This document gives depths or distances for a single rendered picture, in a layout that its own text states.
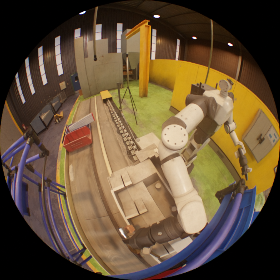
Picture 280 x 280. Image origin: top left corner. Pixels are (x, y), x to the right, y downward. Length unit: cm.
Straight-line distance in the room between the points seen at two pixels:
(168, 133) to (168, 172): 11
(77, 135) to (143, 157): 87
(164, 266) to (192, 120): 47
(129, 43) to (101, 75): 363
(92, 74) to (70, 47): 550
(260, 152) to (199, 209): 212
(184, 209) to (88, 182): 73
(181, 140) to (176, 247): 57
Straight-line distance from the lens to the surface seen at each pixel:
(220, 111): 53
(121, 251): 85
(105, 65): 578
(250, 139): 214
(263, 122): 212
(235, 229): 31
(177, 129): 24
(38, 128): 523
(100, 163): 81
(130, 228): 42
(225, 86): 57
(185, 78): 271
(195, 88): 63
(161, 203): 56
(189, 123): 30
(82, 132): 109
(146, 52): 408
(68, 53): 1005
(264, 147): 226
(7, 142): 1116
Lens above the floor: 142
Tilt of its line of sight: 49 degrees down
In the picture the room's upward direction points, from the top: 2 degrees clockwise
